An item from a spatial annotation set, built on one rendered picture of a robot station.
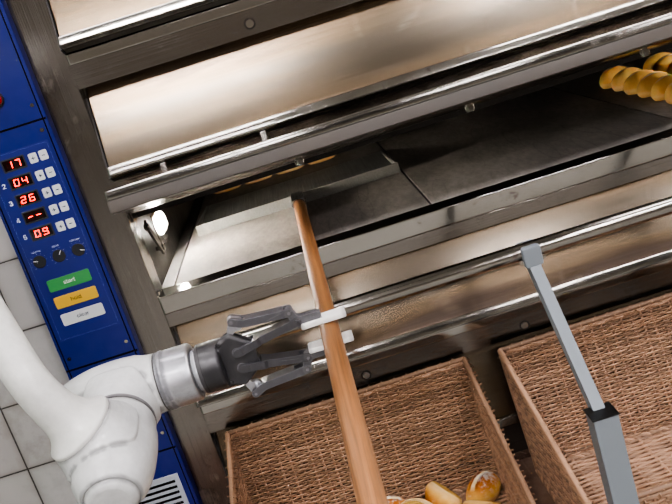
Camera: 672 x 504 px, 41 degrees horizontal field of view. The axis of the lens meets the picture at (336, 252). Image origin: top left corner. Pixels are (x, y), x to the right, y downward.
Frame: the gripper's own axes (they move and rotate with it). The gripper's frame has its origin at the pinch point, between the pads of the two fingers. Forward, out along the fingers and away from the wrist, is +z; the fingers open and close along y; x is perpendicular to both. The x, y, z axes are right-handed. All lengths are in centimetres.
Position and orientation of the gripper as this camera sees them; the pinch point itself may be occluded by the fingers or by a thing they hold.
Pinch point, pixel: (327, 329)
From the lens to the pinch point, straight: 135.2
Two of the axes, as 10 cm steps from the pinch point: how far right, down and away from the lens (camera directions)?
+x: 0.9, 2.5, -9.6
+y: 2.9, 9.2, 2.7
